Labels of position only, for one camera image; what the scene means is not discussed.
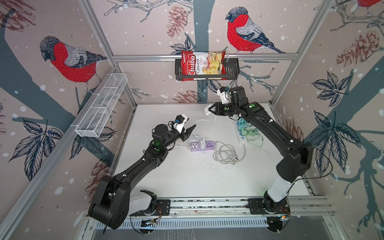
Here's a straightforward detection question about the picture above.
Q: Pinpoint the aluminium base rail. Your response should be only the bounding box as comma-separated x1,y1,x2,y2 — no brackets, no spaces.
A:
138,196,335,218

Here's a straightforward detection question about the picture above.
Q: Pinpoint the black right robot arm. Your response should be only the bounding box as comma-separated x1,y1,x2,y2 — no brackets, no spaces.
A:
206,87,313,214

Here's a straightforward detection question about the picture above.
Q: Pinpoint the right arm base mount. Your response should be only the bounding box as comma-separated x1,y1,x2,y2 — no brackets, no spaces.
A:
246,198,291,215

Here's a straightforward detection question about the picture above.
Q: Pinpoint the white charger adapter with cable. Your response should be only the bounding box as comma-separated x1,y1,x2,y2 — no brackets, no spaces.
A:
187,137,205,150

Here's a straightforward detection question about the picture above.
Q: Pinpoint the red cassava chips bag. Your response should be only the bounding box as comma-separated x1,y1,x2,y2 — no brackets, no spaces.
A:
181,51,226,76

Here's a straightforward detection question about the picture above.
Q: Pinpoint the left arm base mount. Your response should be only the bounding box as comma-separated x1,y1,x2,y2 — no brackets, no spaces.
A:
128,199,171,217

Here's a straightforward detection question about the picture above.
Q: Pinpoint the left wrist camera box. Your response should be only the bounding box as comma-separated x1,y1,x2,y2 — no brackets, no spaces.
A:
172,114,189,134

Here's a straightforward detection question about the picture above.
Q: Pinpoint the white blue power strip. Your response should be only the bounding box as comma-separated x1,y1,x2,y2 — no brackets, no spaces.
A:
213,121,247,165

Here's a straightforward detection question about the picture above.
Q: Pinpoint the black wire wall basket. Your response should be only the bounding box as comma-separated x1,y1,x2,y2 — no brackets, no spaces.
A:
175,59,240,81

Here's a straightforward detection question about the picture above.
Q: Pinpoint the white mesh wall shelf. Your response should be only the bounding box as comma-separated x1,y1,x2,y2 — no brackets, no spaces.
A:
76,73,128,138

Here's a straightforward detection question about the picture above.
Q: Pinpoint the light green charger with cable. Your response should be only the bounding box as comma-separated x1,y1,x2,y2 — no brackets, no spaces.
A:
241,128,264,148

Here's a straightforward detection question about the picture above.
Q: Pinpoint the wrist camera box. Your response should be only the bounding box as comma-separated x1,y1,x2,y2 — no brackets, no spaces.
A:
172,114,189,134
217,87,230,104

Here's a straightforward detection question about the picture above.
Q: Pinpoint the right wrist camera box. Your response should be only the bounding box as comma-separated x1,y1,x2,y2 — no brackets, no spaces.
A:
217,87,230,104

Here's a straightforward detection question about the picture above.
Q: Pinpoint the purple power strip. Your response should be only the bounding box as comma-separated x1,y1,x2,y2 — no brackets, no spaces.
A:
189,141,215,152

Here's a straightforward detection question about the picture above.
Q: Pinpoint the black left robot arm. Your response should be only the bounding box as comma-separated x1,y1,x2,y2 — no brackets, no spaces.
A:
88,124,196,230

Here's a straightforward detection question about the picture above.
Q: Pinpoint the teal charger with cable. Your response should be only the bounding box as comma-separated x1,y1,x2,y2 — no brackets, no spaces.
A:
237,118,249,131

